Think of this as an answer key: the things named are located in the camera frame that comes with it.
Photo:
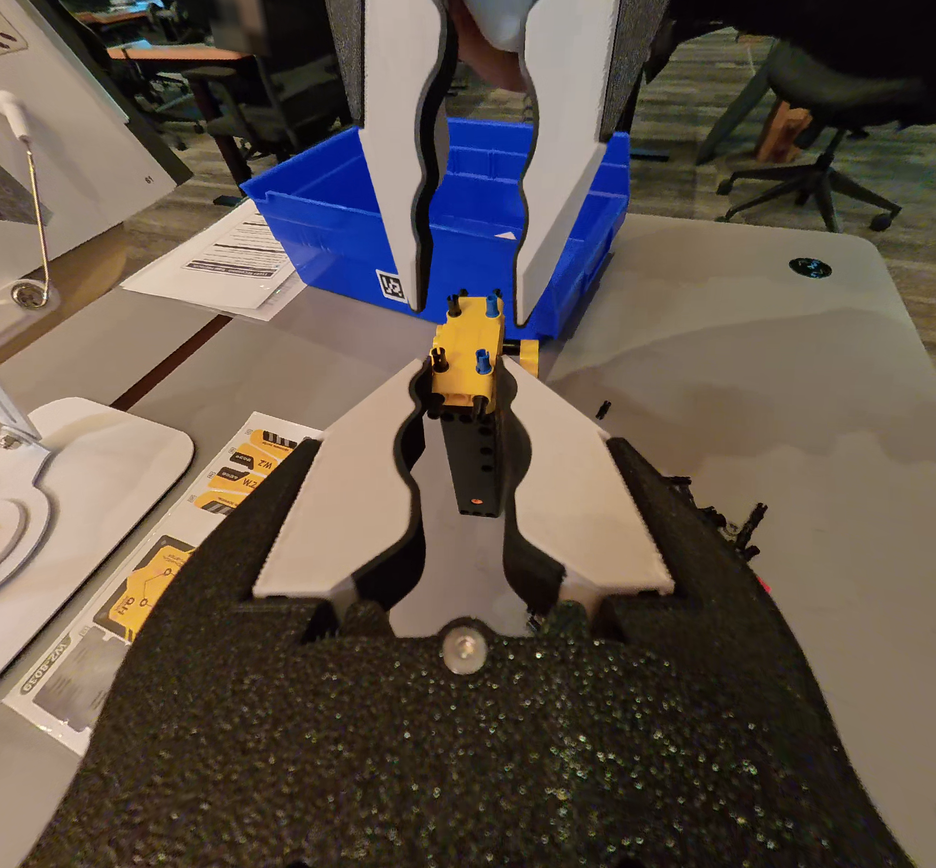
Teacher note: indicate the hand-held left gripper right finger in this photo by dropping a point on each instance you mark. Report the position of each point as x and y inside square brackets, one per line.
[585, 502]

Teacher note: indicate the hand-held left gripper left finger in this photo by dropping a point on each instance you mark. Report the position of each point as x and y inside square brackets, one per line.
[336, 509]

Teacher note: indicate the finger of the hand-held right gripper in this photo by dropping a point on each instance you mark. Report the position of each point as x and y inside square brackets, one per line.
[395, 78]
[578, 78]

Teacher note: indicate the black block with yellow beams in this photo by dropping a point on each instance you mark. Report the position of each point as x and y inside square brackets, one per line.
[479, 466]

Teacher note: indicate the pile of black red pins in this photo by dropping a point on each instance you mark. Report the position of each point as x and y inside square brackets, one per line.
[738, 524]

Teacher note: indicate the yellow brick assembly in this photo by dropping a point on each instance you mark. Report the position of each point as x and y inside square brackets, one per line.
[468, 363]

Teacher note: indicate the person's right hand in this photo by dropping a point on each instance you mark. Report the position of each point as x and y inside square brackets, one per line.
[490, 67]

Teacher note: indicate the blue storage bin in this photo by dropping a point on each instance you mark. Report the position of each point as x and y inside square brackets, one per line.
[329, 224]

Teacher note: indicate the yellow sticker sheet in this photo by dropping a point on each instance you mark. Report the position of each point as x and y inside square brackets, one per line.
[146, 590]

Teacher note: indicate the white book stand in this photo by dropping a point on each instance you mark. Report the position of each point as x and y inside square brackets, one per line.
[88, 487]

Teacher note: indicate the white paper sheet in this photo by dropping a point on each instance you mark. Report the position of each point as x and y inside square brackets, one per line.
[219, 268]

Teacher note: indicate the black table grommet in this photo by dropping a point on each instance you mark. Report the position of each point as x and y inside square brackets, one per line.
[810, 268]

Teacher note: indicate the instruction booklet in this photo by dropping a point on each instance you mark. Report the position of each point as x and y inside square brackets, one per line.
[73, 136]

